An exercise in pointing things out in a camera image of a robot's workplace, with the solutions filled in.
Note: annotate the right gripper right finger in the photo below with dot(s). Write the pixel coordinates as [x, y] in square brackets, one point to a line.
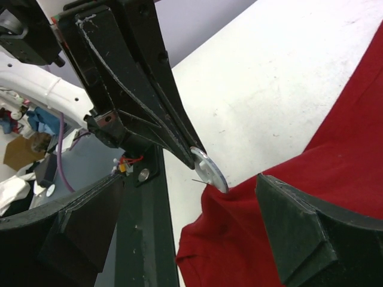
[316, 243]

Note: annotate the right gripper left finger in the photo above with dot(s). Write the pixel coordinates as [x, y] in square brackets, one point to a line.
[64, 242]

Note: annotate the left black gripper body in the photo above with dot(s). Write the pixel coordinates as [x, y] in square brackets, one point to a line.
[84, 32]

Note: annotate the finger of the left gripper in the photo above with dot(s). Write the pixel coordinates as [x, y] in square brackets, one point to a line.
[118, 53]
[149, 107]

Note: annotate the red t-shirt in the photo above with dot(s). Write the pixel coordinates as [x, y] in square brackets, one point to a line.
[228, 244]

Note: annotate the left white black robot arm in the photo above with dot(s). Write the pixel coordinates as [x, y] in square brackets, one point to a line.
[33, 63]

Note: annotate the blue cloth pile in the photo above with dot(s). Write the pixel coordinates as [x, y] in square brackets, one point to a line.
[43, 122]

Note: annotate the brown cardboard sheet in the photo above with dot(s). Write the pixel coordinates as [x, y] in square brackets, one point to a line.
[21, 151]

